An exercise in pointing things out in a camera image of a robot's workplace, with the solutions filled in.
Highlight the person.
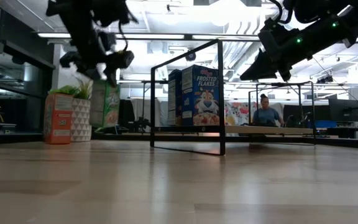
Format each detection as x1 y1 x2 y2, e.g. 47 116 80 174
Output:
252 93 285 127

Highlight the black computer monitor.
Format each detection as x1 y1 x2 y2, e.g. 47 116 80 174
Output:
283 105 329 127
328 98 358 123

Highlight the black aluminium rig frame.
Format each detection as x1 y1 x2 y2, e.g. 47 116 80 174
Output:
0 132 358 150

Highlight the blue Frosted Flakes box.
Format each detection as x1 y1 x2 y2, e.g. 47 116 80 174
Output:
167 68 183 127
181 64 221 127

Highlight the blue plastic bin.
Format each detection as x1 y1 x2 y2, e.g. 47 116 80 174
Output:
309 120 337 129

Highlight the fluorescent ceiling light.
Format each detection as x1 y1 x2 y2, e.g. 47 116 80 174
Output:
116 33 185 40
37 32 71 39
192 34 358 43

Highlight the colourful printed cloth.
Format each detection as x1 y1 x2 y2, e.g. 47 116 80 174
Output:
224 101 250 126

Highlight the green cereal box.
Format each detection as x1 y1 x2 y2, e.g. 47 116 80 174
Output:
90 79 121 129

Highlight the leafy green plant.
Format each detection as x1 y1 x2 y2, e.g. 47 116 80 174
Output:
48 85 79 96

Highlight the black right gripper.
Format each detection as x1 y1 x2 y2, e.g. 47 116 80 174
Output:
240 18 313 82

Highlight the white triangle pattern planter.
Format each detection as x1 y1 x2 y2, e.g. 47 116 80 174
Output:
70 98 93 142

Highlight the orange Frosted Mini Wheats box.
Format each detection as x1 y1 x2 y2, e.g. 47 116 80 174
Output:
44 93 74 145

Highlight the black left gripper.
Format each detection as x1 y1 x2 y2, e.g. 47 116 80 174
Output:
59 50 135 88

